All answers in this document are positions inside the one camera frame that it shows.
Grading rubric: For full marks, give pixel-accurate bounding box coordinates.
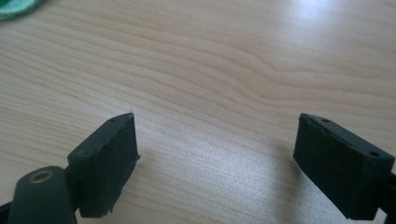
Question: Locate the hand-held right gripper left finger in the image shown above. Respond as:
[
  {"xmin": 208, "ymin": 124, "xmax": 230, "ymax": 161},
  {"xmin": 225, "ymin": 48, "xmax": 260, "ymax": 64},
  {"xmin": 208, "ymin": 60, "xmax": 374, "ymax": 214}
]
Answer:
[{"xmin": 67, "ymin": 112, "xmax": 141, "ymax": 219}]

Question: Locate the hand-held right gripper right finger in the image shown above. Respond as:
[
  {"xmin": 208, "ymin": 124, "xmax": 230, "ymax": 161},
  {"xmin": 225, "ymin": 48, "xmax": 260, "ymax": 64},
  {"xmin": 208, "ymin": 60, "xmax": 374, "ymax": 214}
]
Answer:
[{"xmin": 292, "ymin": 112, "xmax": 396, "ymax": 221}]

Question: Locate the green cloth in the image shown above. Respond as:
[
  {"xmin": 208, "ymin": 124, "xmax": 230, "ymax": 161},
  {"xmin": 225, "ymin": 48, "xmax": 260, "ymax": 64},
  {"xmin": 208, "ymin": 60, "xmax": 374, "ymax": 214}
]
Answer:
[{"xmin": 0, "ymin": 0, "xmax": 47, "ymax": 21}]

